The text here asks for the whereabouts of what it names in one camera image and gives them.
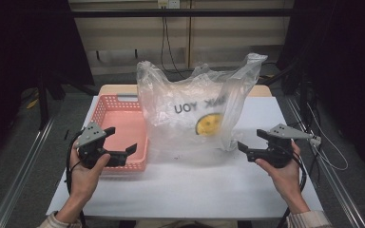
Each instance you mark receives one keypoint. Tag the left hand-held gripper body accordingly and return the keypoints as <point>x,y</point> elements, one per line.
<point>90,134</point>

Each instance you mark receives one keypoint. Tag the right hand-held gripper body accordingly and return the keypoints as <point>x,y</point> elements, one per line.
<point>285,133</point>

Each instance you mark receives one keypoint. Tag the pink plastic basket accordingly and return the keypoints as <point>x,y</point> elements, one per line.
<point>123,126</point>

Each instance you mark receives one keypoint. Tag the clear plastic smiley bag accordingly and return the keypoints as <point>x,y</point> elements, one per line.
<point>190,126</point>

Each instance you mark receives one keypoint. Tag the person's right hand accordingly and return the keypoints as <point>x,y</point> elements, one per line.
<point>283,179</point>

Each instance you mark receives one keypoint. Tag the person's left hand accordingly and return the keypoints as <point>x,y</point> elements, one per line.
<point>84,180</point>

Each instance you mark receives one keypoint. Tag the white power strip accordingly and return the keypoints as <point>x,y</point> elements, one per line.
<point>315,140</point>

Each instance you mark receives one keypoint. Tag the black metal stand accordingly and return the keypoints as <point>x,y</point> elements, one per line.
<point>43,101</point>

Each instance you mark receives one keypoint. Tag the white table mat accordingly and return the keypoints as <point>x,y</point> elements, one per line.
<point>202,190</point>

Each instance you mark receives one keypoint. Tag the aluminium floor rail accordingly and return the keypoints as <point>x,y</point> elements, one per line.
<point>19,177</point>
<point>339,190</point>

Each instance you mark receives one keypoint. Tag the white wall outlet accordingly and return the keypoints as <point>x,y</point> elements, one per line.
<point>168,3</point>

